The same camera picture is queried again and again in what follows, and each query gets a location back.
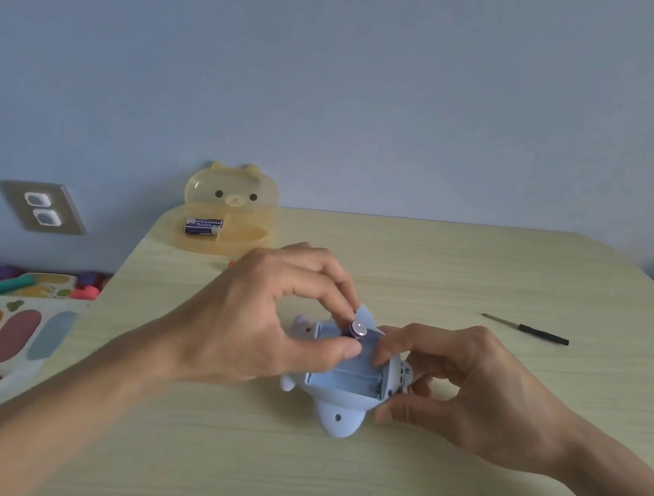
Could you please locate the orange bear-shaped plastic box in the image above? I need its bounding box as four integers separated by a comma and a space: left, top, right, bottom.
160, 152, 284, 264

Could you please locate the small black screwdriver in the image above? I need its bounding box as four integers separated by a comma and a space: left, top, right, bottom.
478, 313, 572, 349

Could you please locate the light blue airplane toy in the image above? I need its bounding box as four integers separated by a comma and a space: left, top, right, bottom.
271, 294, 421, 449

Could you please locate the beige wall socket plate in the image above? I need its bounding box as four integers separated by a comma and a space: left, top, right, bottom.
0, 175, 93, 240

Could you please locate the white light-blue paper bag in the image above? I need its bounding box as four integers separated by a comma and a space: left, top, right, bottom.
0, 352, 50, 428

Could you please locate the person's left forearm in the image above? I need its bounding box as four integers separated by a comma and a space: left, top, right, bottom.
0, 321, 183, 496

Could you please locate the person's left hand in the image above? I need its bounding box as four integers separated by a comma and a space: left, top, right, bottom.
162, 225, 375, 405

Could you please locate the person's right hand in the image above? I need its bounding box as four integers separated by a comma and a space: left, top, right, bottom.
359, 312, 592, 480

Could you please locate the white board with coloured ovals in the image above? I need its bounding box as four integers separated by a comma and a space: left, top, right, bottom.
0, 290, 88, 393

